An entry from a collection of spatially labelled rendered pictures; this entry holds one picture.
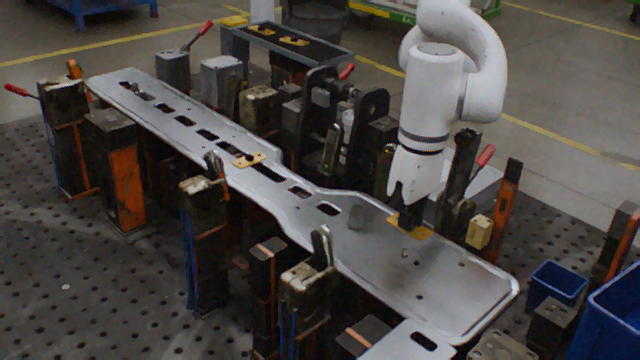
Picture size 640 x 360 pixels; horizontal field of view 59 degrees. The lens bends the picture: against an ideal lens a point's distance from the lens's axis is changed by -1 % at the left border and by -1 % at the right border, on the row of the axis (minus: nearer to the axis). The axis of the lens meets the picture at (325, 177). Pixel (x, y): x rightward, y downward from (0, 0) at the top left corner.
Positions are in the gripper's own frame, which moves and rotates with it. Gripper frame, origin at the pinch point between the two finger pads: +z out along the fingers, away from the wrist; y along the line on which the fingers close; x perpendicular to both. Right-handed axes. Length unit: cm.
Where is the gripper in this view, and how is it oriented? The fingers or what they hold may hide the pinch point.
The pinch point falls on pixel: (410, 216)
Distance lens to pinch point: 104.8
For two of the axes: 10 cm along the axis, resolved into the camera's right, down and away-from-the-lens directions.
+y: -7.1, 3.5, -6.2
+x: 7.1, 4.0, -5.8
